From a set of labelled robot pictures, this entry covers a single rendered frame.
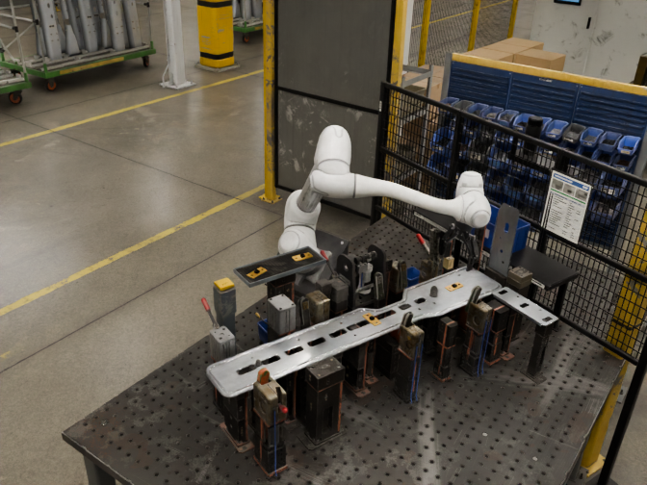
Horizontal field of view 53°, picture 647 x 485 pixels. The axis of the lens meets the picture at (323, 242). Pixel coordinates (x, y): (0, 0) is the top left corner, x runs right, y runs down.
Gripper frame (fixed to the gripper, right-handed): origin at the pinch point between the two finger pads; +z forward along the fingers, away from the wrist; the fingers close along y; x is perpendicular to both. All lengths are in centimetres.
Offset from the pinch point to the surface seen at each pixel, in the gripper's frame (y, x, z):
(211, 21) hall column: -737, 243, 44
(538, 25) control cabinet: -406, 556, 15
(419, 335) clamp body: 22.0, -41.0, 9.4
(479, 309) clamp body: 22.4, -8.1, 9.1
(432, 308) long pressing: 7.5, -19.8, 13.2
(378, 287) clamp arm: -12.3, -33.3, 8.9
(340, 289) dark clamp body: -16, -52, 6
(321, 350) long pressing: 6, -76, 13
